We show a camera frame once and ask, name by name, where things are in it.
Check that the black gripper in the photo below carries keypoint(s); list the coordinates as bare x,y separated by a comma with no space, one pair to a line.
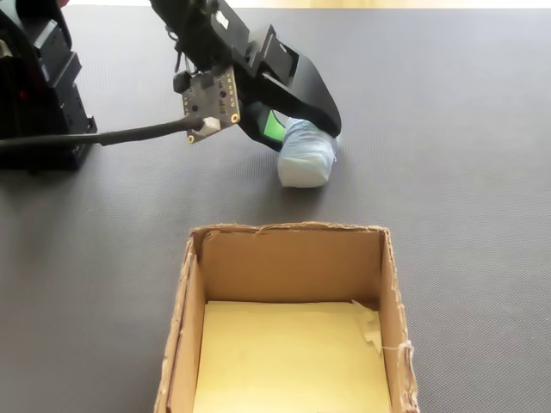
219,38

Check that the block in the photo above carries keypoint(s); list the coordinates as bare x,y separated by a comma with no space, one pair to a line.
307,159

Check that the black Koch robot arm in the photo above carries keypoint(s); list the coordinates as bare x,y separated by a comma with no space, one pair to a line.
39,86

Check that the open brown cardboard box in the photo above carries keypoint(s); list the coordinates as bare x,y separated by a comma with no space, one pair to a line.
284,266

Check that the torn pale paper scrap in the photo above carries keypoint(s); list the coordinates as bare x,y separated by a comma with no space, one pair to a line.
369,324

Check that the yellow paper sheet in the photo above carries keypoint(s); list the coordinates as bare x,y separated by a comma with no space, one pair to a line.
288,361

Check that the camera circuit board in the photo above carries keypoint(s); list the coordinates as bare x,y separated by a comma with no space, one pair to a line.
211,103

